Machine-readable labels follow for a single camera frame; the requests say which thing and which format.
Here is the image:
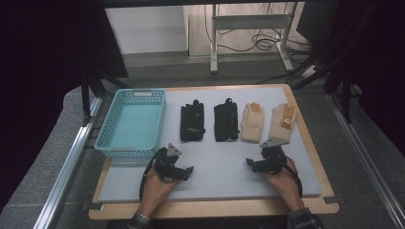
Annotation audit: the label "beige glove with orange fingers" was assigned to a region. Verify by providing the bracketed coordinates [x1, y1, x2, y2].
[267, 102, 298, 143]
[240, 101, 266, 144]

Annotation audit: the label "aluminium rail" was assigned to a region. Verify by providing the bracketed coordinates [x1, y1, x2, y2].
[32, 96, 103, 229]
[326, 93, 405, 221]

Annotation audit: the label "wooden table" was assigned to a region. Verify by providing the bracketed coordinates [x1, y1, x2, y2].
[88, 83, 340, 221]

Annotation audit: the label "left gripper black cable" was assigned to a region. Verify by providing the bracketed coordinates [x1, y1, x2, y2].
[139, 148, 165, 202]

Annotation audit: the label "person's left hand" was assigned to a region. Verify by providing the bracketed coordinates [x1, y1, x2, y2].
[138, 166, 180, 218]

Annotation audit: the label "black stand legs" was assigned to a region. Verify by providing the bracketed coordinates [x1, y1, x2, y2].
[324, 62, 355, 125]

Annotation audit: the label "white metal stand frame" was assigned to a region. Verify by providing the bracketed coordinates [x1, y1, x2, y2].
[209, 3, 296, 74]

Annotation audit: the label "black glove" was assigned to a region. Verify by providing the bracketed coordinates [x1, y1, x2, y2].
[213, 97, 240, 143]
[180, 98, 206, 142]

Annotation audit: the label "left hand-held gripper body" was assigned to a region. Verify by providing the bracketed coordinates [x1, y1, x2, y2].
[152, 142, 185, 183]

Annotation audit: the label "white panel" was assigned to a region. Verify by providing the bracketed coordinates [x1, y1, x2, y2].
[104, 6, 189, 55]

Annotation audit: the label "black tripod legs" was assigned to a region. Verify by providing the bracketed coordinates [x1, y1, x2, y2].
[79, 75, 131, 126]

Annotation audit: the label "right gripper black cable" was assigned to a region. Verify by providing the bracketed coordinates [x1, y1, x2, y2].
[285, 156, 304, 198]

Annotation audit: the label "dark curtain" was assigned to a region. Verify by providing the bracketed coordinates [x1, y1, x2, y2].
[0, 0, 129, 213]
[295, 0, 405, 157]

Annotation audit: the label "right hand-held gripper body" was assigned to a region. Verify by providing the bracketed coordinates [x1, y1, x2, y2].
[254, 136, 291, 176]

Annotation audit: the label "light blue plastic basket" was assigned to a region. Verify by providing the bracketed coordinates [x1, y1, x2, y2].
[94, 88, 167, 159]

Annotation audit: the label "person's right hand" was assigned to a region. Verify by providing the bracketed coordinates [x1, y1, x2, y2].
[262, 157, 306, 213]

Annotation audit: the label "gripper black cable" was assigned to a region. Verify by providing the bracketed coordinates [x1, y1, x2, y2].
[285, 156, 304, 198]
[139, 148, 165, 202]

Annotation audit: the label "black floor cables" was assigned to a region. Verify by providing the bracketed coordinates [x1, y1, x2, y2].
[203, 3, 314, 56]

